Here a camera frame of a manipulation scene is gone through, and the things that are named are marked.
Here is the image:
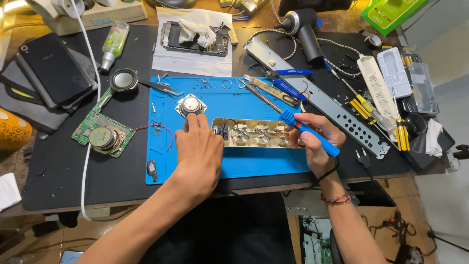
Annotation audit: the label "person's left hand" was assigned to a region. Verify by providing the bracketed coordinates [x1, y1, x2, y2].
[174, 113, 225, 197]

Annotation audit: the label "person's right hand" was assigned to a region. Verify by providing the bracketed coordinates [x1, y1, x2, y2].
[284, 112, 346, 180]

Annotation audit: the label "blue handled soldering iron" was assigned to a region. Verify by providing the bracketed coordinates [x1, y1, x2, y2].
[239, 78, 341, 158]

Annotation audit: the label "square silver speaker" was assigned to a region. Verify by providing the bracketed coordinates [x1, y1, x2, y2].
[175, 93, 208, 119]

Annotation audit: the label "metal tweezers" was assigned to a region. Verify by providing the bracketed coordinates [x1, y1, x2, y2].
[139, 79, 184, 97]

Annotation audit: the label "white paper sheet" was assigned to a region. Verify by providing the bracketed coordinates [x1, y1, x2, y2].
[152, 7, 234, 77]

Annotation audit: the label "small black electronic part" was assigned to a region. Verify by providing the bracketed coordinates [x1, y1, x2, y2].
[147, 160, 159, 183]

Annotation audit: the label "open white power strip base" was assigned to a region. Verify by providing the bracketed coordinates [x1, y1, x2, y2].
[211, 117, 307, 148]

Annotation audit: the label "blue silicone work mat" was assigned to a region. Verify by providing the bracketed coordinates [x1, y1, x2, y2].
[145, 76, 311, 185]

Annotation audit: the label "round black speaker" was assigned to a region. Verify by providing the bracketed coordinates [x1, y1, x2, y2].
[109, 68, 139, 92]

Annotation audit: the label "beige utility knife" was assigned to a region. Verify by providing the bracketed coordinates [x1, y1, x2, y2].
[243, 74, 300, 107]

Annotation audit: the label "large black table mat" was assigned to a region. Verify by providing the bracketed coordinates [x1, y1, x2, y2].
[21, 24, 412, 212]

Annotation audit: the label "crumpled white tissue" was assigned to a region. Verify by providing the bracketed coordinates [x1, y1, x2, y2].
[178, 17, 217, 48]

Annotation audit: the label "green circuit board with speaker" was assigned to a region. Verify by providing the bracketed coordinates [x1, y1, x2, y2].
[71, 87, 136, 158]

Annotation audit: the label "clear green spray bottle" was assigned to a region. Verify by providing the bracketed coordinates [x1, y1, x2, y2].
[100, 21, 130, 73]

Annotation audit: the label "person's black trousers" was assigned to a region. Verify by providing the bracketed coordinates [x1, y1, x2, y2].
[139, 192, 298, 264]

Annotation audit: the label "beige microscope base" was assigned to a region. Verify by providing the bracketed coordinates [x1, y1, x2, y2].
[25, 0, 149, 36]

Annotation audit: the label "grey hot air blower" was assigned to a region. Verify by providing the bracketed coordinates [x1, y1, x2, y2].
[274, 8, 325, 64]

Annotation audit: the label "black smartphone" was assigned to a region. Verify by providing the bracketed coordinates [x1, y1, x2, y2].
[18, 33, 93, 107]

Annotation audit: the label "small blue screwdriver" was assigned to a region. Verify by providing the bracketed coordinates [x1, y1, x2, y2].
[322, 56, 340, 80]

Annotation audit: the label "grey pouch with tablet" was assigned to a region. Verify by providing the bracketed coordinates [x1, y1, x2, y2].
[0, 48, 99, 133]

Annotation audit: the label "short yellow black screwdriver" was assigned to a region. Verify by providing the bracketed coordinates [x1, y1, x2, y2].
[349, 98, 377, 126]

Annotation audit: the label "circuit board chassis under table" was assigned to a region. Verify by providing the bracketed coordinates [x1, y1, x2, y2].
[299, 216, 333, 264]

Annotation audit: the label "black power plug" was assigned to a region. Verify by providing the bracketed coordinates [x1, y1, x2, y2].
[354, 147, 373, 170]

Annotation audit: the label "orange patterned object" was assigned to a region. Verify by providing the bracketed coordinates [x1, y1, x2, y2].
[0, 108, 33, 152]

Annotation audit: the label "phone with blue case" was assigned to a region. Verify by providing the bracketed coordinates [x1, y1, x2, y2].
[59, 250, 84, 264]

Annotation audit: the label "white power strip cover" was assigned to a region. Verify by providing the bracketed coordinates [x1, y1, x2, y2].
[357, 55, 399, 143]

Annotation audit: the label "flat white tissue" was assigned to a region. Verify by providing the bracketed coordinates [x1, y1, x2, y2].
[0, 172, 22, 212]

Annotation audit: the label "small tape roll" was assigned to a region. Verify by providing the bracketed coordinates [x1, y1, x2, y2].
[364, 33, 383, 47]

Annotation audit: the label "white plastic tool tray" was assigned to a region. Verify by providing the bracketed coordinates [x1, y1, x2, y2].
[376, 47, 413, 99]

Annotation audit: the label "long yellow black screwdriver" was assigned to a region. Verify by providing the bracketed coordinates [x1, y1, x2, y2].
[391, 87, 411, 152]

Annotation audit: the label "round black lens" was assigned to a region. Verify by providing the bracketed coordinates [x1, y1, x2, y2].
[404, 112, 428, 137]

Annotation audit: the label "green retail package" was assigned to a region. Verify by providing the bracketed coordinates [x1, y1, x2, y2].
[360, 0, 428, 37]

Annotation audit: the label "clear plastic case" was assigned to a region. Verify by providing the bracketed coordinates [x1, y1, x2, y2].
[400, 62, 440, 115]

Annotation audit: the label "folded white cloth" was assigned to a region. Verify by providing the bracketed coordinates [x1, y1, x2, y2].
[425, 118, 444, 158]

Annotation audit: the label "red and black wire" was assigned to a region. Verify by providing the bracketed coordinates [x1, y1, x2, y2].
[131, 123, 174, 152]

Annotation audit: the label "disassembled phone frame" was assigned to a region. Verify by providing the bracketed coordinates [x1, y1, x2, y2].
[160, 21, 231, 57]

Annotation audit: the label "blue handled pliers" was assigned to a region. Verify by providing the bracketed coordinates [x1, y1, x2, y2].
[248, 64, 314, 102]

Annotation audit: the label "braided white cable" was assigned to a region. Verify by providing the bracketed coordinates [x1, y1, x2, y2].
[243, 29, 364, 78]

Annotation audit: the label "long perforated metal bracket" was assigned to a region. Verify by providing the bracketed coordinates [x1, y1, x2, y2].
[243, 36, 391, 159]

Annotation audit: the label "black soldering iron cord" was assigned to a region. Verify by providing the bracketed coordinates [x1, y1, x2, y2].
[307, 156, 340, 190]

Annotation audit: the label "red beaded bracelet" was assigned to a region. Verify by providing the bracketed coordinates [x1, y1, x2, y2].
[320, 191, 352, 206]

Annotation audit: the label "clear yellow handled screwdriver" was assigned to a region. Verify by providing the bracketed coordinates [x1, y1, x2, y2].
[341, 78, 395, 131]

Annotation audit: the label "tangle of black cables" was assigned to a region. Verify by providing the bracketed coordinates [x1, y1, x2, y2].
[361, 210, 469, 264]

